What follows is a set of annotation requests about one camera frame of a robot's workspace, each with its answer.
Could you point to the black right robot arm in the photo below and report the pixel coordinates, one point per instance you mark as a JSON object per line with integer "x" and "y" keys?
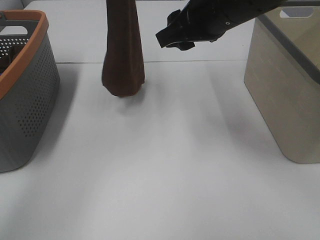
{"x": 242, "y": 11}

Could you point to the grey basket with orange rim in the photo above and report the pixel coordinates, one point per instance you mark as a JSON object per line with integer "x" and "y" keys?
{"x": 29, "y": 86}

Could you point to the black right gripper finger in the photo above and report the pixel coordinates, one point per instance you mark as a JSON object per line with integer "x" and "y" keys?
{"x": 182, "y": 46}
{"x": 170, "y": 37}

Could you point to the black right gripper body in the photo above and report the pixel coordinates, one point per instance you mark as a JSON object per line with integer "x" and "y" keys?
{"x": 202, "y": 20}

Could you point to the beige basket with grey rim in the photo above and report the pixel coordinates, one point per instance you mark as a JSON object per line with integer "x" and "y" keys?
{"x": 283, "y": 77}

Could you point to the brown towel with white label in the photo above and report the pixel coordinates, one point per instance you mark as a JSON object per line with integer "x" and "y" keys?
{"x": 123, "y": 72}

